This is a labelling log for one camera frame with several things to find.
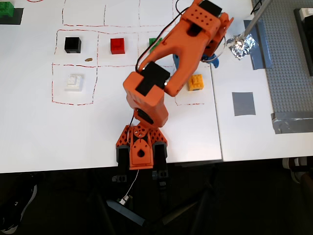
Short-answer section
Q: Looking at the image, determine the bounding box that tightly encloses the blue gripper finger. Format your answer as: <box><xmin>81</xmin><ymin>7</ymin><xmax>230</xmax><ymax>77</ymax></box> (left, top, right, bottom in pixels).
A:
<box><xmin>201</xmin><ymin>54</ymin><xmax>220</xmax><ymax>69</ymax></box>
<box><xmin>173</xmin><ymin>54</ymin><xmax>182</xmax><ymax>72</ymax></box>

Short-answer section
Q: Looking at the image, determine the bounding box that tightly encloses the orange lego block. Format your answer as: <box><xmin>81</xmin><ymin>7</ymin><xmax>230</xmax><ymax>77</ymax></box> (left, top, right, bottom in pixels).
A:
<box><xmin>188</xmin><ymin>73</ymin><xmax>205</xmax><ymax>92</ymax></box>

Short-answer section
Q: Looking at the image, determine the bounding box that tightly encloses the grey square tape marker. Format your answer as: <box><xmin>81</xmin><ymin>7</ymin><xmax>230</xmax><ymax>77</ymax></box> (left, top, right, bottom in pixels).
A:
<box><xmin>231</xmin><ymin>92</ymin><xmax>256</xmax><ymax>117</ymax></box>

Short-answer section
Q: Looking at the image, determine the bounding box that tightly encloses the red lego block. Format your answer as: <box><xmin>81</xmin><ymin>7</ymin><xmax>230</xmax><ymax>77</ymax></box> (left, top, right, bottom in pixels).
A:
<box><xmin>110</xmin><ymin>37</ymin><xmax>127</xmax><ymax>55</ymax></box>

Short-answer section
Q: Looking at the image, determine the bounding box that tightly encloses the small white lego block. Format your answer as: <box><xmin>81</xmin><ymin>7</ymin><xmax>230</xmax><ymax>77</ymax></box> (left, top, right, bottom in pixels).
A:
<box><xmin>299</xmin><ymin>7</ymin><xmax>313</xmax><ymax>20</ymax></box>

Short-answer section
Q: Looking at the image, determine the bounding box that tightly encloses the black lego block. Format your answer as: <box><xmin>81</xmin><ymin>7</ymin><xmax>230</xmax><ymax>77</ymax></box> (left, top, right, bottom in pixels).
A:
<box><xmin>64</xmin><ymin>36</ymin><xmax>82</xmax><ymax>54</ymax></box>

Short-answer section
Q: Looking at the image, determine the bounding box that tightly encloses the green lego block on plate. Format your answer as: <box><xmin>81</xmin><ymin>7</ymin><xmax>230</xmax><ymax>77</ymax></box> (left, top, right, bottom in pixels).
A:
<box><xmin>0</xmin><ymin>0</ymin><xmax>15</xmax><ymax>19</ymax></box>

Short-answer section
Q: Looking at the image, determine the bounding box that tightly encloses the crumpled aluminium foil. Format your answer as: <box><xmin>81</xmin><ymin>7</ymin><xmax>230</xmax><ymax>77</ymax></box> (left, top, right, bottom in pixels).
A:
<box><xmin>224</xmin><ymin>33</ymin><xmax>257</xmax><ymax>61</ymax></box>

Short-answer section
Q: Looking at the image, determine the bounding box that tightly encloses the long grey tape strip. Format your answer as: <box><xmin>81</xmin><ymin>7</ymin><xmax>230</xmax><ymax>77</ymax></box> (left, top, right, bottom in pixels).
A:
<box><xmin>244</xmin><ymin>19</ymin><xmax>272</xmax><ymax>71</ymax></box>

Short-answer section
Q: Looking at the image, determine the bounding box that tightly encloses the metal pole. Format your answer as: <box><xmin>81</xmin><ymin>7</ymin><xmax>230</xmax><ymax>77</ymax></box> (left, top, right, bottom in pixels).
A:
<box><xmin>240</xmin><ymin>0</ymin><xmax>273</xmax><ymax>42</ymax></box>

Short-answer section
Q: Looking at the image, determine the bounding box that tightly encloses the grey lego baseplate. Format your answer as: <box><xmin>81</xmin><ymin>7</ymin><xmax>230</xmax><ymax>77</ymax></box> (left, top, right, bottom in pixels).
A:
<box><xmin>251</xmin><ymin>0</ymin><xmax>313</xmax><ymax>116</ymax></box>

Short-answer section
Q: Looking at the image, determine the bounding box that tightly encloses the black table clamp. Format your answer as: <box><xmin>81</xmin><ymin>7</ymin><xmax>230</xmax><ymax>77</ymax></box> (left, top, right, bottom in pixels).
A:
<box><xmin>112</xmin><ymin>144</ymin><xmax>131</xmax><ymax>183</ymax></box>
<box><xmin>151</xmin><ymin>141</ymin><xmax>170</xmax><ymax>194</ymax></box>

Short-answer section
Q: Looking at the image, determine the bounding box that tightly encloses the wide grey tape strip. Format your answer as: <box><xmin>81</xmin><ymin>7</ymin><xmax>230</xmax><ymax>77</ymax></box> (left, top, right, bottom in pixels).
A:
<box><xmin>270</xmin><ymin>112</ymin><xmax>313</xmax><ymax>135</ymax></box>

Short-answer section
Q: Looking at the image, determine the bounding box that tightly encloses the white and black shoe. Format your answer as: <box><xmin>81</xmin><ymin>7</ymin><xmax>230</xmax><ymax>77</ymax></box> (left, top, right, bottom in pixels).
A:
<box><xmin>282</xmin><ymin>156</ymin><xmax>313</xmax><ymax>185</ymax></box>

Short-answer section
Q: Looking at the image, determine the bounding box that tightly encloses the dark grey stand leg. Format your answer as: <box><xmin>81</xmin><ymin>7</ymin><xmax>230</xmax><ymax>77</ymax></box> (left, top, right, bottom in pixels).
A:
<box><xmin>106</xmin><ymin>199</ymin><xmax>148</xmax><ymax>227</ymax></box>
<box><xmin>160</xmin><ymin>195</ymin><xmax>208</xmax><ymax>226</ymax></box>

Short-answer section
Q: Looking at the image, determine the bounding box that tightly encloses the dark square plate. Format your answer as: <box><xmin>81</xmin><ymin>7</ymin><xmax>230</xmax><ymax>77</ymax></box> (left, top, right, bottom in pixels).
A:
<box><xmin>0</xmin><ymin>7</ymin><xmax>24</xmax><ymax>25</ymax></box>

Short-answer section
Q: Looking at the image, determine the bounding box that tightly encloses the black shoe white sole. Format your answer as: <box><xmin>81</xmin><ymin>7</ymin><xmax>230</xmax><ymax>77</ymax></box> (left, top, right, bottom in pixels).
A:
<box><xmin>0</xmin><ymin>173</ymin><xmax>38</xmax><ymax>234</ymax></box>

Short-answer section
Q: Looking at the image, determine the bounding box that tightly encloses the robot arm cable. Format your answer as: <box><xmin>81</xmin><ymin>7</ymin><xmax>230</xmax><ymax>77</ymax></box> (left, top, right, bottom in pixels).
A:
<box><xmin>135</xmin><ymin>0</ymin><xmax>189</xmax><ymax>72</ymax></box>

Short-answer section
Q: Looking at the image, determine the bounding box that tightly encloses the thin black cable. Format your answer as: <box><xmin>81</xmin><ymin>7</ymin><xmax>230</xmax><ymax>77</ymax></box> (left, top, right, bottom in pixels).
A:
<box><xmin>250</xmin><ymin>0</ymin><xmax>264</xmax><ymax>15</ymax></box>

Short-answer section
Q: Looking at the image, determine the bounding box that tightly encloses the white cable with connector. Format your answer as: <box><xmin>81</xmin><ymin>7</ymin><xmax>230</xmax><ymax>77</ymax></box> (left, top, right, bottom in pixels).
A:
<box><xmin>116</xmin><ymin>168</ymin><xmax>140</xmax><ymax>207</ymax></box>

